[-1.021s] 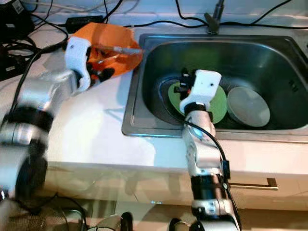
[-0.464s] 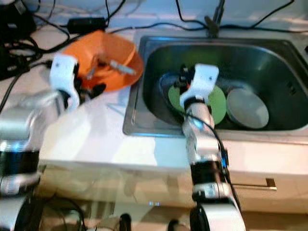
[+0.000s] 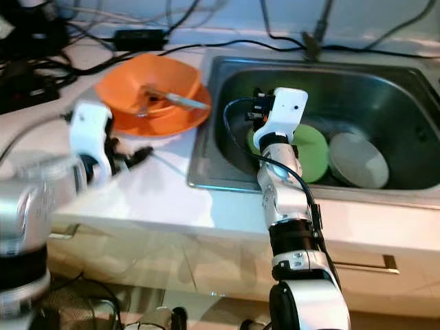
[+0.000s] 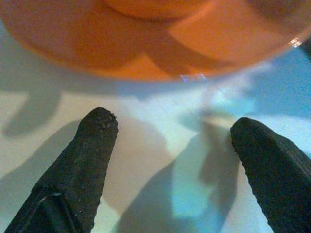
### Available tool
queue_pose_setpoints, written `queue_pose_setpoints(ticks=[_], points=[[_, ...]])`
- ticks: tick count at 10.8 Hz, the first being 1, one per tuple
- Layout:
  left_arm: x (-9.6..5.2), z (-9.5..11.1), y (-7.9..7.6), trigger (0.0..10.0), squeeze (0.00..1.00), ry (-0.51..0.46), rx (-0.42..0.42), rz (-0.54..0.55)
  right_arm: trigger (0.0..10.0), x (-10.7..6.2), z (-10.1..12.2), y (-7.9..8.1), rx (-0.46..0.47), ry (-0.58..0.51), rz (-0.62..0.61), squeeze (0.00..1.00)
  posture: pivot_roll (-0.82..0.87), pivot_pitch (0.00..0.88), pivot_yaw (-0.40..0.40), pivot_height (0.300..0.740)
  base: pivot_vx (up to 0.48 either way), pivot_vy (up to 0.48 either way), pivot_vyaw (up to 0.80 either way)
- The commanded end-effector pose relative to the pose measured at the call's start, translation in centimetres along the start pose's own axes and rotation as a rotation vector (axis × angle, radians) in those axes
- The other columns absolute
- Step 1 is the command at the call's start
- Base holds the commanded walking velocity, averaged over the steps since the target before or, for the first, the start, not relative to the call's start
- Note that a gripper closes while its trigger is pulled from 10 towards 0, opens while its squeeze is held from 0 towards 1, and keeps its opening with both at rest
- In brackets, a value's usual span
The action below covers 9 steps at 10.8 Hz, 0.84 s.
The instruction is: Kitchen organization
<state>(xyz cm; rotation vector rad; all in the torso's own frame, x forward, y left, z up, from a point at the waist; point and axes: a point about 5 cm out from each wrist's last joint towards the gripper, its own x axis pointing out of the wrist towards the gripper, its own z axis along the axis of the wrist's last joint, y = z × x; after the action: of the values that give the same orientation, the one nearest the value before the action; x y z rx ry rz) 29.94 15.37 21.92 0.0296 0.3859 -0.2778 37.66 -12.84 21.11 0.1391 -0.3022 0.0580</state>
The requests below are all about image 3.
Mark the pale grey bowl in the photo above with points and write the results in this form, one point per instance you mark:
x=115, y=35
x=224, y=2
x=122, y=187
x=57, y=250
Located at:
x=357, y=161

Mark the small metal fork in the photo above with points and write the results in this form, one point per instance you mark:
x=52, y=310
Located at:
x=157, y=110

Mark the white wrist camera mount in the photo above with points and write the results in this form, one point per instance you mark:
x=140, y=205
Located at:
x=287, y=110
x=89, y=127

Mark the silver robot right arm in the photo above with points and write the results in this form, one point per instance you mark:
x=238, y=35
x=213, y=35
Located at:
x=282, y=199

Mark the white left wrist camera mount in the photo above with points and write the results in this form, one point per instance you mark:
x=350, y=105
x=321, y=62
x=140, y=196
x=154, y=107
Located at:
x=89, y=127

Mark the metal faucet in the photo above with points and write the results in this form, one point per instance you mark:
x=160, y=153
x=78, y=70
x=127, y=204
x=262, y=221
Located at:
x=315, y=42

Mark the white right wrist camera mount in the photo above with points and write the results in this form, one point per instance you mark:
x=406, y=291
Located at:
x=287, y=110

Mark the stainless steel sink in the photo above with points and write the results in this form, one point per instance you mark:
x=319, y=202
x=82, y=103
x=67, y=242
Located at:
x=371, y=89

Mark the black power strip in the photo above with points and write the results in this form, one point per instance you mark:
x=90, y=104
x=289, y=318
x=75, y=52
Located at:
x=27, y=93

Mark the black power adapter brick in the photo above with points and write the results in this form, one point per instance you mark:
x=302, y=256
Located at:
x=139, y=38

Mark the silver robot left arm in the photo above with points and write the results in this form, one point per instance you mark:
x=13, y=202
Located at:
x=34, y=206

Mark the orange plastic bowl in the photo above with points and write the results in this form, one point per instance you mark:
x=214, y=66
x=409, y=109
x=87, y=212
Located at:
x=127, y=77

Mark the black chargers with labels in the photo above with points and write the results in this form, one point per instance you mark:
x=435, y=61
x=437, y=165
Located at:
x=31, y=27

